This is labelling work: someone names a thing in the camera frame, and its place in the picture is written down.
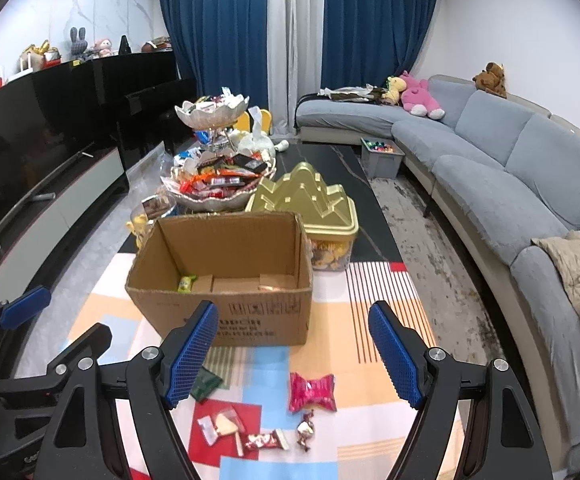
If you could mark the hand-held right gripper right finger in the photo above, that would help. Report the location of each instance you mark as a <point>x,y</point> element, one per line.
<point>395,355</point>

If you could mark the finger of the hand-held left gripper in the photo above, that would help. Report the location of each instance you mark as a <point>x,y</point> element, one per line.
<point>89,342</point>
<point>24,305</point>

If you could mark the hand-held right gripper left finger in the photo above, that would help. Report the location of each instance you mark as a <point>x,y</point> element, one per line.
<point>189,355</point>

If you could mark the dark green snack packet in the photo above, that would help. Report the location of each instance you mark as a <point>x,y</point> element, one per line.
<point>205,385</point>

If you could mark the light green snack packet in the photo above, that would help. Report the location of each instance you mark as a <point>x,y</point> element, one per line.
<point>187,284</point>

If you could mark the brown cardboard box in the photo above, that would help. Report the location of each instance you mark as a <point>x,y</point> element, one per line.
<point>250,310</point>

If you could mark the pink snack packet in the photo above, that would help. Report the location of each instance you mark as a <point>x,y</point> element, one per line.
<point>312,392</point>

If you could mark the red and white candy packet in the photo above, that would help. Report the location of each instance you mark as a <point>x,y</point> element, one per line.
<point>262,441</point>

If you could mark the dark foil twisted candy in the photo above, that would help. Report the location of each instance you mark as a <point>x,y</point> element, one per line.
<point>305,429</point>

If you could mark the pile of assorted snacks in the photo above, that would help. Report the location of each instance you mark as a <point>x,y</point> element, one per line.
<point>219,175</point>

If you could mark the colourful patchwork tablecloth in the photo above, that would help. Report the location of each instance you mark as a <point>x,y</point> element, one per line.
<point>330,320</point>

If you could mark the grey patterned rug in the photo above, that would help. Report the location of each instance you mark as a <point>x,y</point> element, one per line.
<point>430,240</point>

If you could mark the grey tv cabinet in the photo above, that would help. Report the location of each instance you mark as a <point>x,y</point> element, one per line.
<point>84,185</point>

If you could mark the clear jar of nuts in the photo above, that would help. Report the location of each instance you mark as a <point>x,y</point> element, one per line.
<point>157,206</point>

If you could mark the black television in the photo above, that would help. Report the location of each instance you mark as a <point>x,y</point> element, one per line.
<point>19,150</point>

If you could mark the gold lid cookie tub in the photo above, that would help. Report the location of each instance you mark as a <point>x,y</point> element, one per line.
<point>302,200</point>

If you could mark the grey sectional sofa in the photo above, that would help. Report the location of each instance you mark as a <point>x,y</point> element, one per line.
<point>480,185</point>

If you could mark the grey storage bin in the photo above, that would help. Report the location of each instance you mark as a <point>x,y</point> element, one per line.
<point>382,165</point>

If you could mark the beige jacket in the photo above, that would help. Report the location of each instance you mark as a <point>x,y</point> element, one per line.
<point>575,270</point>

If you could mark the white plastic bag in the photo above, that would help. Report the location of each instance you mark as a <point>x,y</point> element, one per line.
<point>257,142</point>

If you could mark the yellow child chair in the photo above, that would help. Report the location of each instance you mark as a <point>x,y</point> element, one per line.
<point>244,121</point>

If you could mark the white tiered fruit bowl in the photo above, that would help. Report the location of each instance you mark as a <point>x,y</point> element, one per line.
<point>213,112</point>

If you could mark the small red box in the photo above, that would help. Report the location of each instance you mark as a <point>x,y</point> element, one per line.
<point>52,57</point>

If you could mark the gold foil balloon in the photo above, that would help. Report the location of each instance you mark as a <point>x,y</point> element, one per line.
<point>39,48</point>

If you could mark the pink plush toy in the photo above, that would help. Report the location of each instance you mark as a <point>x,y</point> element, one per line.
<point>420,97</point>

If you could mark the papers and bags clutter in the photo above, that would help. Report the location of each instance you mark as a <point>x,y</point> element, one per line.
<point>350,93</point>

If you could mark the yellow plush toy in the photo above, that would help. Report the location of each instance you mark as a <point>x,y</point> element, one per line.
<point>392,89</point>

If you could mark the grey bunny plush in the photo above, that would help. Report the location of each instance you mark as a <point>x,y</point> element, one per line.
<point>78,42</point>

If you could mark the pink doll plush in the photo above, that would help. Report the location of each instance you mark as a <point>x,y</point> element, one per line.
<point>103,47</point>

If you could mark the black metronome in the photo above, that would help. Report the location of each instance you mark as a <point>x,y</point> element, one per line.
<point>124,46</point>

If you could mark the brown plush toy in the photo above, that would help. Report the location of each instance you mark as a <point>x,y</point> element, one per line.
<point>490,80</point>

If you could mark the brown stack of things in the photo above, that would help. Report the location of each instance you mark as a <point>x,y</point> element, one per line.
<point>157,45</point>

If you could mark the blue curtain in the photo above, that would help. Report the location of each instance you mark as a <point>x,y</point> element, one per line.
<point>209,35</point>
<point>370,30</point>

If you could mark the white sheer curtain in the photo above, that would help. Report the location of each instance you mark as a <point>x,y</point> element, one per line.
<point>295,45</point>

